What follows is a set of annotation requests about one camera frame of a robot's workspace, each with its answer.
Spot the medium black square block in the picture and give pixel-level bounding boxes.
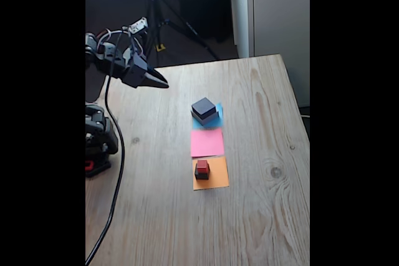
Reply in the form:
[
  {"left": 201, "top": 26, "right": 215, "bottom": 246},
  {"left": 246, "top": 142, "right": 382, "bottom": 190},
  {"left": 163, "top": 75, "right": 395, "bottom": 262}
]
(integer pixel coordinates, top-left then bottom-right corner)
[{"left": 191, "top": 97, "right": 216, "bottom": 120}]

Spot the large grey square block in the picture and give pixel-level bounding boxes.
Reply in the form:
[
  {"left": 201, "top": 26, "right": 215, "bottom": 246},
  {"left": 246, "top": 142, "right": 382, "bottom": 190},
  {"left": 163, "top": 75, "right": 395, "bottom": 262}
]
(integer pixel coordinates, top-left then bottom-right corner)
[{"left": 190, "top": 110, "right": 220, "bottom": 128}]

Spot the blue paper sheet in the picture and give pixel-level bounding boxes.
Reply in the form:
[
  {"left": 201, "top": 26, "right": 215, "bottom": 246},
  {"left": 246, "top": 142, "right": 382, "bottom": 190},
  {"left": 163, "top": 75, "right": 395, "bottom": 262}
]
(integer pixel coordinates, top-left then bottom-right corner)
[{"left": 192, "top": 102, "right": 224, "bottom": 130}]

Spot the pink paper sheet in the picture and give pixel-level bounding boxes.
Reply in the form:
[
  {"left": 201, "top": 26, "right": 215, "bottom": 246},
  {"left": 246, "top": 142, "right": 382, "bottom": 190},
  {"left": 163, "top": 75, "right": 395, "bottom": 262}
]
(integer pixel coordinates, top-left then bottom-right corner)
[{"left": 190, "top": 127, "right": 225, "bottom": 158}]

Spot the small dark grey cube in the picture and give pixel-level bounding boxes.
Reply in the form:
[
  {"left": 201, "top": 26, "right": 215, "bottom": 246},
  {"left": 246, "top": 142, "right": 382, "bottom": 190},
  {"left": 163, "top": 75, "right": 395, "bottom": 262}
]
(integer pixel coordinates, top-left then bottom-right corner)
[{"left": 194, "top": 164, "right": 211, "bottom": 181}]

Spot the black tripod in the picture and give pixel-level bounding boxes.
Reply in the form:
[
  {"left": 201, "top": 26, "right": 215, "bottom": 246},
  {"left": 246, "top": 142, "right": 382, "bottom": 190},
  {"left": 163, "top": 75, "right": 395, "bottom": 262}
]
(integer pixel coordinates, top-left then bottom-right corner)
[{"left": 138, "top": 0, "right": 221, "bottom": 70}]

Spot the red black table clamp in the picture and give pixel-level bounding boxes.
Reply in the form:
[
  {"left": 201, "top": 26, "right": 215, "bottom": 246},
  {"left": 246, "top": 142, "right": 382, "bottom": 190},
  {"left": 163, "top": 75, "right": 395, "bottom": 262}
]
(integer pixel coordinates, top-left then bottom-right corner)
[{"left": 85, "top": 157, "right": 112, "bottom": 178}]

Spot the orange paper sheet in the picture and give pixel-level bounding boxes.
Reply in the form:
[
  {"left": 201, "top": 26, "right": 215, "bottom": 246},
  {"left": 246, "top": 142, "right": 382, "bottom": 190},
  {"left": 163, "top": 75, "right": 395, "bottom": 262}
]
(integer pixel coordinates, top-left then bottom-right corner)
[{"left": 192, "top": 156, "right": 230, "bottom": 191}]

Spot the white grey cabinet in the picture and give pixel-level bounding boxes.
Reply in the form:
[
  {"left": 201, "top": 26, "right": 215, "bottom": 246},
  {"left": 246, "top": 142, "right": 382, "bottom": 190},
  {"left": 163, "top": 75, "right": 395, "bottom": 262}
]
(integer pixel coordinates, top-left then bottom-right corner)
[{"left": 229, "top": 0, "right": 310, "bottom": 108}]

